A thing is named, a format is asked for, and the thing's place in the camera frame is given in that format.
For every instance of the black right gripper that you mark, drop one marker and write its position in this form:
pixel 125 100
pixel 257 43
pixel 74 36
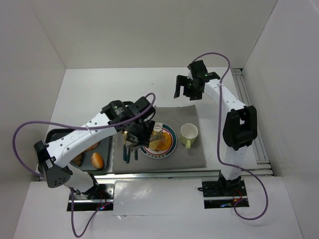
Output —
pixel 186 85

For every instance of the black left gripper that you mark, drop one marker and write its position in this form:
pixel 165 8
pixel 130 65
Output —
pixel 139 134

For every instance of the metal tongs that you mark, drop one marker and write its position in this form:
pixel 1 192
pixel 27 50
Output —
pixel 158 135

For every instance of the orange glazed donut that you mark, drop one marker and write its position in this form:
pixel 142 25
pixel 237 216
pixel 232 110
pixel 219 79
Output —
pixel 163 144

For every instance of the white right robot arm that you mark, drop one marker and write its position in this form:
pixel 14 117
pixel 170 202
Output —
pixel 237 122

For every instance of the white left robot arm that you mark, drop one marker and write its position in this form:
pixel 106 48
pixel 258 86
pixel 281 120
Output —
pixel 117 116

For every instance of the sliced toast bread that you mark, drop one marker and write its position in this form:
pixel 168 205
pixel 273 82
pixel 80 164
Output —
pixel 92 146

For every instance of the small oval bread roll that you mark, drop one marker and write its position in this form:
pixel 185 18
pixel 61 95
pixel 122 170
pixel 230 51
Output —
pixel 97 161

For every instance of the white plate green rim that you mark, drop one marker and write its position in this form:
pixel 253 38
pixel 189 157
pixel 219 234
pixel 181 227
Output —
pixel 161 154

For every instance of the dark baking tray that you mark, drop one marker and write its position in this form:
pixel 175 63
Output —
pixel 103 149

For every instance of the light green mug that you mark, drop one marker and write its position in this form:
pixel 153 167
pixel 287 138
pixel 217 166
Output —
pixel 188 134

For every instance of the grey cloth placemat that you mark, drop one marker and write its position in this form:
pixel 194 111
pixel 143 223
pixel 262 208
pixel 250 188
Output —
pixel 180 158

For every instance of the brown croissant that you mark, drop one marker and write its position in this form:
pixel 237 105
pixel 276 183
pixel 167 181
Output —
pixel 78 159

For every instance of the gold spoon green handle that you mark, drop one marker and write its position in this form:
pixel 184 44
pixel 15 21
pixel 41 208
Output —
pixel 124 133

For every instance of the gold fork green handle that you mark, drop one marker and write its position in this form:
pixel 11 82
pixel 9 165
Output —
pixel 128 155

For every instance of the aluminium rail front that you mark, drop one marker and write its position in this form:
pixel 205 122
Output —
pixel 158 175

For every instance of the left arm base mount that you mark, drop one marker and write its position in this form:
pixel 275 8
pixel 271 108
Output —
pixel 102 200

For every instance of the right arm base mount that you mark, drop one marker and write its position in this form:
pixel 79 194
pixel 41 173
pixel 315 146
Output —
pixel 218 194

